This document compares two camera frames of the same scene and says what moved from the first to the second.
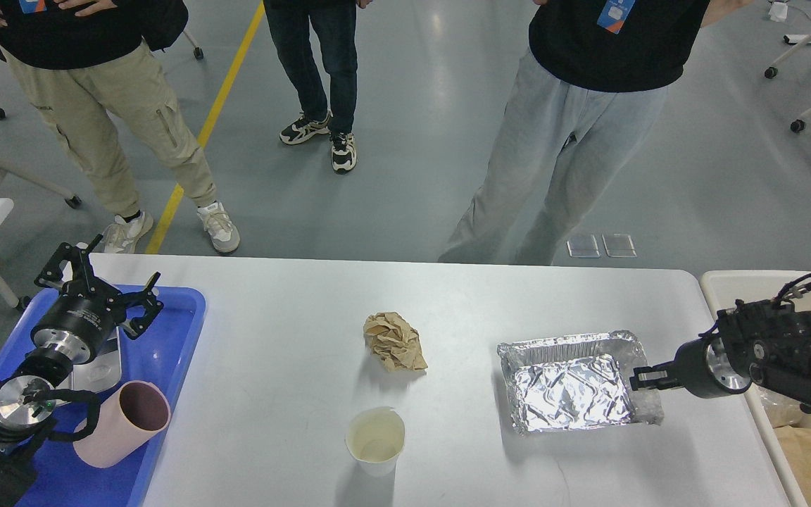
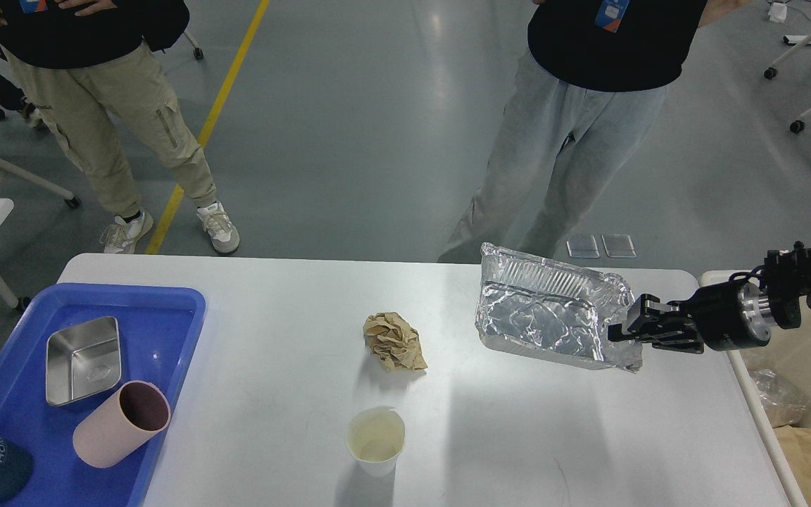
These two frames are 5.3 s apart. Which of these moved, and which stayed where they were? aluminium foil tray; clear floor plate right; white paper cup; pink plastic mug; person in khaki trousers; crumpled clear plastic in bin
Moved: aluminium foil tray
Stayed: pink plastic mug; white paper cup; crumpled clear plastic in bin; clear floor plate right; person in khaki trousers
